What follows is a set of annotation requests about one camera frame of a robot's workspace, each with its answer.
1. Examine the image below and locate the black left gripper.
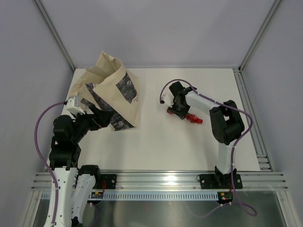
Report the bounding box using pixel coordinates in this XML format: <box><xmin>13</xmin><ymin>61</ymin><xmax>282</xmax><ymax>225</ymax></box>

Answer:
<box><xmin>71</xmin><ymin>105</ymin><xmax>114</xmax><ymax>143</ymax></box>

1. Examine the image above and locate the red dish soap bottle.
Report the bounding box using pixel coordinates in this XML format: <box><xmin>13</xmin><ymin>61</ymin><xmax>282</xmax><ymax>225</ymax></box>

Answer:
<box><xmin>167</xmin><ymin>108</ymin><xmax>203</xmax><ymax>124</ymax></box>

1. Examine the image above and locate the beige canvas tote bag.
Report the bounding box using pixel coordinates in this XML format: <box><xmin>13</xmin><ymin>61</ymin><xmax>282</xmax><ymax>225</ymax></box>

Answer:
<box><xmin>68</xmin><ymin>52</ymin><xmax>141</xmax><ymax>131</ymax></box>

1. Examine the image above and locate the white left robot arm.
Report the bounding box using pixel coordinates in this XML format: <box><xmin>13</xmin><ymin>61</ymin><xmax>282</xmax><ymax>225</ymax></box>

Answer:
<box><xmin>45</xmin><ymin>106</ymin><xmax>114</xmax><ymax>227</ymax></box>

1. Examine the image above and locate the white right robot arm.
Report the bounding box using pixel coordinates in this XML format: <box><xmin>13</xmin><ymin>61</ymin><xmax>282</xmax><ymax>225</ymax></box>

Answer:
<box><xmin>162</xmin><ymin>81</ymin><xmax>245</xmax><ymax>189</ymax></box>

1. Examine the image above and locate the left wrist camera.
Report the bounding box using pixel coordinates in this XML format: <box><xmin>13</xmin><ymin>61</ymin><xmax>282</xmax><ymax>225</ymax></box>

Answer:
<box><xmin>66</xmin><ymin>96</ymin><xmax>86</xmax><ymax>116</ymax></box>

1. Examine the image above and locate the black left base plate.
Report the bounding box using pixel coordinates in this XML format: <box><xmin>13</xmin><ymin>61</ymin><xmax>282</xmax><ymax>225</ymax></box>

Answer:
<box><xmin>93</xmin><ymin>174</ymin><xmax>117</xmax><ymax>190</ymax></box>

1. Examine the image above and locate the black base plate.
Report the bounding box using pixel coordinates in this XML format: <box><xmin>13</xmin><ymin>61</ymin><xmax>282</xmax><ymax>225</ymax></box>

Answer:
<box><xmin>93</xmin><ymin>174</ymin><xmax>117</xmax><ymax>190</ymax></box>
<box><xmin>198</xmin><ymin>174</ymin><xmax>243</xmax><ymax>190</ymax></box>

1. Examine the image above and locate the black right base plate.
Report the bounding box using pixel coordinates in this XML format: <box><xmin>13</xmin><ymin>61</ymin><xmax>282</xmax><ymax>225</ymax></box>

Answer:
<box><xmin>198</xmin><ymin>174</ymin><xmax>243</xmax><ymax>190</ymax></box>

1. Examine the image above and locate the white slotted cable duct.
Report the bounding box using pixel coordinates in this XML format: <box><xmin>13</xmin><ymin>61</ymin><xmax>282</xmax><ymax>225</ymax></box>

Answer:
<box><xmin>41</xmin><ymin>191</ymin><xmax>221</xmax><ymax>201</ymax></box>

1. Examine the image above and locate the left aluminium frame post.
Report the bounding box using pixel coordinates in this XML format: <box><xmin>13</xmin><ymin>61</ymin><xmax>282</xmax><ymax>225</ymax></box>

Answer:
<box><xmin>33</xmin><ymin>0</ymin><xmax>76</xmax><ymax>72</ymax></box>

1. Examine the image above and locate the aluminium frame post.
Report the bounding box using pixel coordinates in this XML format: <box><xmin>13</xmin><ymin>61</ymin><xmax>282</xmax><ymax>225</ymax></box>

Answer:
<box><xmin>238</xmin><ymin>0</ymin><xmax>283</xmax><ymax>72</ymax></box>
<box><xmin>33</xmin><ymin>0</ymin><xmax>76</xmax><ymax>72</ymax></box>

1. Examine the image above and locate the right side aluminium rail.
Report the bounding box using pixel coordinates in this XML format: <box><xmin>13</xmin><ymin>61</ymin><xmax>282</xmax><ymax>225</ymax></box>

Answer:
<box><xmin>232</xmin><ymin>68</ymin><xmax>274</xmax><ymax>172</ymax></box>

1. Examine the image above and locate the aluminium mounting rail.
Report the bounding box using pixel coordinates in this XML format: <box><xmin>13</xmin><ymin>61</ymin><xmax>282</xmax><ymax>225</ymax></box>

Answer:
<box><xmin>30</xmin><ymin>169</ymin><xmax>288</xmax><ymax>190</ymax></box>

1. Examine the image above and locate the right aluminium frame post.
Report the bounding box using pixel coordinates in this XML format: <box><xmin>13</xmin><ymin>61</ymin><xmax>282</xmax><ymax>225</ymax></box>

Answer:
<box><xmin>238</xmin><ymin>0</ymin><xmax>283</xmax><ymax>72</ymax></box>

